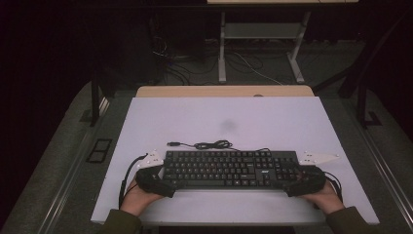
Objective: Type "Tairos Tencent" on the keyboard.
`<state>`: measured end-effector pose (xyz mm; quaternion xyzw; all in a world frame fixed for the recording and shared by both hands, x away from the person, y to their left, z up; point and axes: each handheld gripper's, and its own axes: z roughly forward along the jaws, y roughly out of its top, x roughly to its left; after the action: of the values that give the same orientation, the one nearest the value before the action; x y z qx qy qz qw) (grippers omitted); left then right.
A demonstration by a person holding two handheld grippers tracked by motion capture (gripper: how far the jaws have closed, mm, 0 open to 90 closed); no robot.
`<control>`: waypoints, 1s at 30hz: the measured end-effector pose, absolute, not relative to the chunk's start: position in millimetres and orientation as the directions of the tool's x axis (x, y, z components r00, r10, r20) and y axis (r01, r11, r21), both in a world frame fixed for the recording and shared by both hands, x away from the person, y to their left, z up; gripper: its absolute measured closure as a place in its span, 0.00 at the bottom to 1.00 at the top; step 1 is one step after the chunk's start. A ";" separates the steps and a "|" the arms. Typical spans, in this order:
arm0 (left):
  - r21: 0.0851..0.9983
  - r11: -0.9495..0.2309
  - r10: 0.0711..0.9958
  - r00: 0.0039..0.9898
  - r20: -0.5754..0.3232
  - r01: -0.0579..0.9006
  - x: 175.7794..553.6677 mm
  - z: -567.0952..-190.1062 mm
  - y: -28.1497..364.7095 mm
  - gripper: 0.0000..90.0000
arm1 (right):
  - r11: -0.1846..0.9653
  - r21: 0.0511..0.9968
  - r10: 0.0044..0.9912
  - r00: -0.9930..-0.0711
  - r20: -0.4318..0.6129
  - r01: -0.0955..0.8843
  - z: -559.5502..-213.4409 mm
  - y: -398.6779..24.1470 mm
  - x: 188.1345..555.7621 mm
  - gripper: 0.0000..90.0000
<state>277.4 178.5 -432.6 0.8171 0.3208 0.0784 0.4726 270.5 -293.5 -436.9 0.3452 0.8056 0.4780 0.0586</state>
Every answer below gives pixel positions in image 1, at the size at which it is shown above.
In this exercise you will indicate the person's left hand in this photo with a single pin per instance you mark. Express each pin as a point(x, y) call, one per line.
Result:
point(138, 200)

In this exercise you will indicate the white metal desk frame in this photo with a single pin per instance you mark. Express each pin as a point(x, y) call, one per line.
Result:
point(259, 31)

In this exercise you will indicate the aluminium rail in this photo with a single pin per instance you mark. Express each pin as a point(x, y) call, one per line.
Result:
point(68, 182)
point(386, 175)

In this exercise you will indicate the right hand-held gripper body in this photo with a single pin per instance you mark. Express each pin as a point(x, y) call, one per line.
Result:
point(311, 180)

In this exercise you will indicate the person's right hand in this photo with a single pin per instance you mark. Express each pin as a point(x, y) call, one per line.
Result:
point(324, 200)

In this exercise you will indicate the black metal stand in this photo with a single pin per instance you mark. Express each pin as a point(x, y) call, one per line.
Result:
point(360, 58)

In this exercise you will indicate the black floor socket plate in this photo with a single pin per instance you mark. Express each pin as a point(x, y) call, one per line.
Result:
point(99, 151)

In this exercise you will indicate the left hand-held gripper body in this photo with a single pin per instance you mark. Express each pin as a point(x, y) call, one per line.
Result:
point(149, 180)

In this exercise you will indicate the black computer keyboard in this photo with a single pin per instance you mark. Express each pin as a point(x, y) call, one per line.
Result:
point(227, 169)

